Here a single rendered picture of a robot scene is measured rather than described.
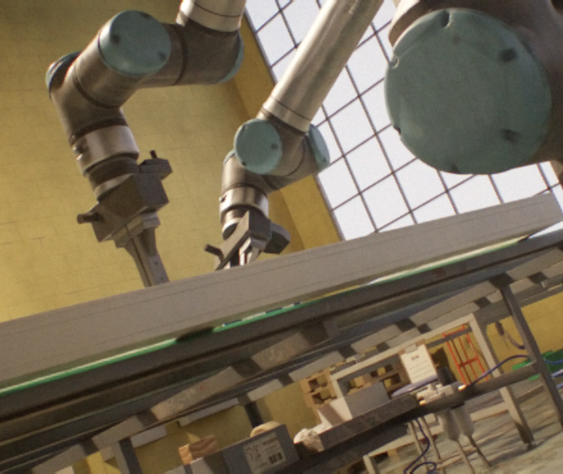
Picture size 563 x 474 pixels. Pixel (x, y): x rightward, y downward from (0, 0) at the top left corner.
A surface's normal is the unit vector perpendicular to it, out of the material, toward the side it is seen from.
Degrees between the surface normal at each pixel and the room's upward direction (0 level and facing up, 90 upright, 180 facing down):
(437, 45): 95
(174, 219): 90
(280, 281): 90
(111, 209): 90
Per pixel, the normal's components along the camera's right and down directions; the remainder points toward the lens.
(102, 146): 0.06, -0.20
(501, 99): -0.67, 0.25
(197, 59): 0.69, 0.28
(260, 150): -0.45, 0.07
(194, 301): 0.62, -0.39
